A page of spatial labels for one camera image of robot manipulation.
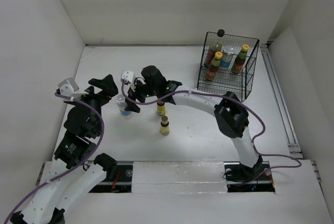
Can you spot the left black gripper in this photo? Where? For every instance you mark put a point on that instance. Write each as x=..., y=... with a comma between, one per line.
x=109, y=89

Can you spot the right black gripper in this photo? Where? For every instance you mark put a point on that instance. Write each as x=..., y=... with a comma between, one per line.
x=132, y=95

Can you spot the silver-lid jar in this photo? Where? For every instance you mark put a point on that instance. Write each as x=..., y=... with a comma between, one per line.
x=121, y=103
x=228, y=52

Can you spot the small yellow bottle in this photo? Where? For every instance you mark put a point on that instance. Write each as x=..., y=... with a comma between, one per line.
x=165, y=125
x=161, y=111

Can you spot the red sauce bottle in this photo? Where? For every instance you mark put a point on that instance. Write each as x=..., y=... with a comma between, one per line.
x=240, y=59
x=214, y=66

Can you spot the dark soy sauce bottle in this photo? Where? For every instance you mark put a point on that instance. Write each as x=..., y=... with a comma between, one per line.
x=214, y=46

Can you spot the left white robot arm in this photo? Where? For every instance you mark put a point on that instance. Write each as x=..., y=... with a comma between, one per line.
x=51, y=200

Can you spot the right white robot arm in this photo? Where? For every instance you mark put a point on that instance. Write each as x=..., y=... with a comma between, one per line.
x=229, y=112

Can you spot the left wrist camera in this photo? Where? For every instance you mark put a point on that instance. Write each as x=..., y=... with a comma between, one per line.
x=69, y=88

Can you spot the black wire rack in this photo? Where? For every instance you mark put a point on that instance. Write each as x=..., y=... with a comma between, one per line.
x=224, y=81

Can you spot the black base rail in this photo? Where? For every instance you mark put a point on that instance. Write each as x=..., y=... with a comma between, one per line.
x=190, y=177

